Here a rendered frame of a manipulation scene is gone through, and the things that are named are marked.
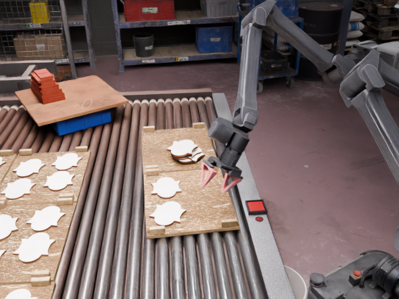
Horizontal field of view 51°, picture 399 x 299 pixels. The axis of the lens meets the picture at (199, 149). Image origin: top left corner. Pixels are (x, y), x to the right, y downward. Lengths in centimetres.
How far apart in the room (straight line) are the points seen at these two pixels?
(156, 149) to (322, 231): 149
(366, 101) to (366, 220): 220
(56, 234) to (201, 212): 55
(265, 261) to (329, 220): 174
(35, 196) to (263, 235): 95
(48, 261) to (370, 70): 117
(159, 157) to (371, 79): 116
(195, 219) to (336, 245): 156
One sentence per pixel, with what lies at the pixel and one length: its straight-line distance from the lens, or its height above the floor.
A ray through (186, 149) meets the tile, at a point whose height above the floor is 99.
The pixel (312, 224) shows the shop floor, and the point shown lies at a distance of 315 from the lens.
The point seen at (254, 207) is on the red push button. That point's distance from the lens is 171.
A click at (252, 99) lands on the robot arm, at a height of 144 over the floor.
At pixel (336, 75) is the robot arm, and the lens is 164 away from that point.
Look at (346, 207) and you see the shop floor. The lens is 337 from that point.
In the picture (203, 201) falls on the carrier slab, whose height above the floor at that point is 94.
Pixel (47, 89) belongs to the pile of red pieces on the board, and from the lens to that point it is 245.
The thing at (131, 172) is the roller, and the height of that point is 92.
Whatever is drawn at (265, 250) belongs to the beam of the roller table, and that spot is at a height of 92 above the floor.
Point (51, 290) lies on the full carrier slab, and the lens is 147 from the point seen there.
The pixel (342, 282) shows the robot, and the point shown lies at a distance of 246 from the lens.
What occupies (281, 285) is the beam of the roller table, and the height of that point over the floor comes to 92.
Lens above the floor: 198
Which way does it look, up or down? 30 degrees down
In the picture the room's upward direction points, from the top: 1 degrees counter-clockwise
